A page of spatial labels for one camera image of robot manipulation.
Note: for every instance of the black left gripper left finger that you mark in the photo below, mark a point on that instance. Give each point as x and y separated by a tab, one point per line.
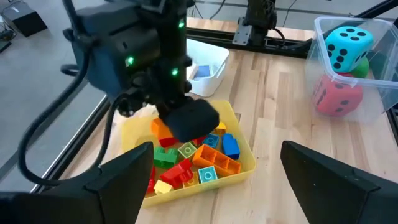
102	196

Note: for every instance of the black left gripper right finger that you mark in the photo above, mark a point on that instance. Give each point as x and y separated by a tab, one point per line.
329	196

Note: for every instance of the small yellow toy brick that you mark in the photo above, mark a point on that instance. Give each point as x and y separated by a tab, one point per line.
163	187
191	181

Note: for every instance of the blue card with white frame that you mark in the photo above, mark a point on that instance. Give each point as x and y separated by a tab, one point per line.
203	71

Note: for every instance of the green toy brick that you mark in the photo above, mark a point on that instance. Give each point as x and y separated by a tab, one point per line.
164	158

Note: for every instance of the orange toy car block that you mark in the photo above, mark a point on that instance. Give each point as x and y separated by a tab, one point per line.
160	130

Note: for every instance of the yellow translucent plastic bin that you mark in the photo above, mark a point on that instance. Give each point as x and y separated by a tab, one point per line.
245	161

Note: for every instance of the light green square brick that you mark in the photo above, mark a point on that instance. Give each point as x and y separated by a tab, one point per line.
187	150

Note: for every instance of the pink foam die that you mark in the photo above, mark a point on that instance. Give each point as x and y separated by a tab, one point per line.
335	96

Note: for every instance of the blue rounded toy block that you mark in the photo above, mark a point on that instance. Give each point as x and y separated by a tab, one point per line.
230	146

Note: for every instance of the orange long toy brick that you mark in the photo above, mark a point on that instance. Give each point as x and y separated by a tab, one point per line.
221	127

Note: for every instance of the red-orange long toy brick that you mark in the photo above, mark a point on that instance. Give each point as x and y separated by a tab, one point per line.
217	161

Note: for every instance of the clear plastic container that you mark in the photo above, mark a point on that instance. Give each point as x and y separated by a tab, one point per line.
382	77

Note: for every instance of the green foam die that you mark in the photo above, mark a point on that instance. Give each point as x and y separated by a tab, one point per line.
362	70

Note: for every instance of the teal foam die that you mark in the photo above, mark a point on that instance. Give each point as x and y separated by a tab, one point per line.
348	49

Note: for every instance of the white plastic bin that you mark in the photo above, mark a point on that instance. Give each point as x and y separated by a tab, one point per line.
208	53

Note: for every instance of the black wedge-shaped box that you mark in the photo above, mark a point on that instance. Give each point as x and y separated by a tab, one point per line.
25	20

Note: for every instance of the black equipment stand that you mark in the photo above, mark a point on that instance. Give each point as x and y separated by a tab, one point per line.
379	7

